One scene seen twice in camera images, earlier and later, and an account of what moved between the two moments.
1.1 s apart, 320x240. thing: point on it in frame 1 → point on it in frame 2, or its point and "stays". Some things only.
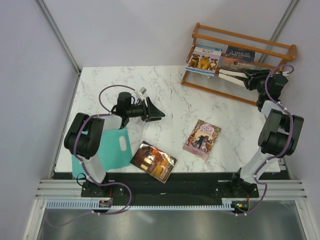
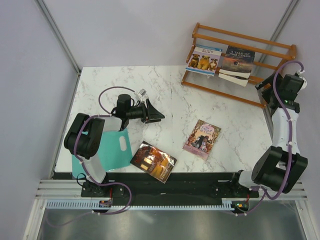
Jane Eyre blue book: (238, 80) stays
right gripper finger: (256, 72) → (269, 79)
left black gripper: (151, 113) stays
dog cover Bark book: (204, 60) stays
